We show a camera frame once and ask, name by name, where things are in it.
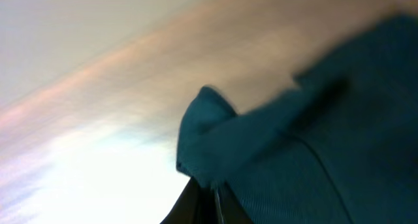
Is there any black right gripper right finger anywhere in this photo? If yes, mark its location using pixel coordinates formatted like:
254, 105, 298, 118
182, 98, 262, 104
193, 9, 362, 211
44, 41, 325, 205
217, 184, 253, 224

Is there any black polo shirt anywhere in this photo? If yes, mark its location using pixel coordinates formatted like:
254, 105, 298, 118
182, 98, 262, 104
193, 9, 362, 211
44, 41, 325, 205
176, 14, 417, 223

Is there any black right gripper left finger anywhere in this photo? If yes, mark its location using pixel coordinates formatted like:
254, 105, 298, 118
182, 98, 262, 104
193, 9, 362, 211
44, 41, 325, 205
161, 178, 216, 224

